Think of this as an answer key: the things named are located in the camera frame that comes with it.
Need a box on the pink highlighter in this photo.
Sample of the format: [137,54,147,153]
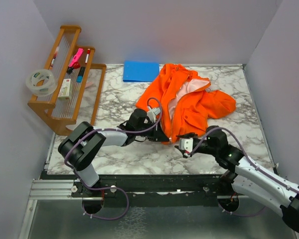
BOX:
[68,48,84,67]

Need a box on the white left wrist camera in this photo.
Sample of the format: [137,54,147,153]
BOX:
[147,106,161,123]

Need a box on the wooden tiered rack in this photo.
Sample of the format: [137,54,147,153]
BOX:
[27,25,107,136]

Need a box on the red white marker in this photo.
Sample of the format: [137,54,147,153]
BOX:
[85,48,91,64]

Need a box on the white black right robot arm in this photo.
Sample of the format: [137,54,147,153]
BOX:
[177,126,299,233]

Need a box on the red capped pen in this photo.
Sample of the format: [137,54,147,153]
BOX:
[49,46,59,70]

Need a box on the blue folder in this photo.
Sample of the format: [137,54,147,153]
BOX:
[123,61,159,82]

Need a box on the blue black marker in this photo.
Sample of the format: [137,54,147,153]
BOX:
[76,67,86,83]

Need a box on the red black small clip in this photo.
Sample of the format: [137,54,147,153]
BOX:
[66,62,81,75]

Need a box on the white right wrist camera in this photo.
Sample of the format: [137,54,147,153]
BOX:
[178,138,193,158]

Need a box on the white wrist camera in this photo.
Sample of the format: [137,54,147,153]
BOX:
[147,106,161,123]
[178,138,193,158]

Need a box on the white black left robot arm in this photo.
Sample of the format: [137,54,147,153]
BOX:
[58,108,169,197]

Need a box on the clear tape roll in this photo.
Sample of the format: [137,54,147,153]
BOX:
[25,69,57,97]

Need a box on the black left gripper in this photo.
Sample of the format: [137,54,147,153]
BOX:
[135,120,169,142]

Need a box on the small white green box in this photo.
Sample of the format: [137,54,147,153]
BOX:
[58,78,72,100]

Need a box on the silver aluminium frame rail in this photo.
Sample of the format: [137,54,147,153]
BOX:
[29,180,73,200]

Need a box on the black mounting rail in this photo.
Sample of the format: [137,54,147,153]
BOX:
[41,174,244,208]

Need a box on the orange zip jacket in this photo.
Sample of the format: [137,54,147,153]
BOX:
[136,65,236,143]

